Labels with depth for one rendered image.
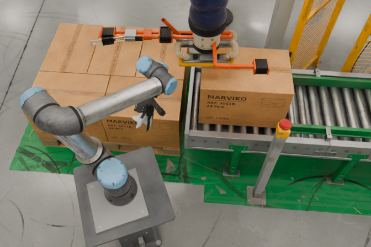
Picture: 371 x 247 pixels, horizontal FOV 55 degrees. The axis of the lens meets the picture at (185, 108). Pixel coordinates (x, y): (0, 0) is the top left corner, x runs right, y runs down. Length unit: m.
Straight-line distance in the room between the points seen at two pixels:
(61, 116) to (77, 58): 1.77
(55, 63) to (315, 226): 2.45
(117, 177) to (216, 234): 1.20
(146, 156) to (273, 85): 0.93
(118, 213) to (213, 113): 0.94
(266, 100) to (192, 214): 1.09
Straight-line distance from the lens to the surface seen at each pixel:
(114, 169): 1.87
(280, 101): 2.39
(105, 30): 2.25
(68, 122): 1.40
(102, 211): 2.09
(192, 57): 2.22
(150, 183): 2.15
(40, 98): 1.47
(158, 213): 2.08
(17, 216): 3.14
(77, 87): 2.93
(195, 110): 2.65
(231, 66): 2.02
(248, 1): 4.56
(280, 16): 3.38
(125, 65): 3.00
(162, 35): 2.18
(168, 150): 3.00
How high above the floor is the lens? 2.70
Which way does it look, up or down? 54 degrees down
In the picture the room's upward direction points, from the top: straight up
